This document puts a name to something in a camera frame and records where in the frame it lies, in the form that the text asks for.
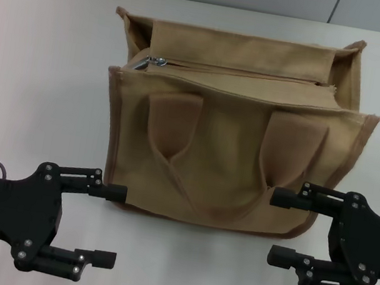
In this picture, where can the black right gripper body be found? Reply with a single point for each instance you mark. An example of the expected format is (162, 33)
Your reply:
(368, 246)

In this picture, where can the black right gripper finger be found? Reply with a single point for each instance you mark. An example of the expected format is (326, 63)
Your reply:
(310, 202)
(317, 275)

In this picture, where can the silver metal zipper pull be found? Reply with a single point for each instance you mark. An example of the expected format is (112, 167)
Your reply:
(141, 64)

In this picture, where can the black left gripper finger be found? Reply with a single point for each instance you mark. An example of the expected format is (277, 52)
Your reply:
(99, 258)
(110, 191)

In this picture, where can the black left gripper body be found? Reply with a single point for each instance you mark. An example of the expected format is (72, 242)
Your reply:
(2, 208)

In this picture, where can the khaki canvas food bag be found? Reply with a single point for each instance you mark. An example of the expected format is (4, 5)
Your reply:
(213, 135)

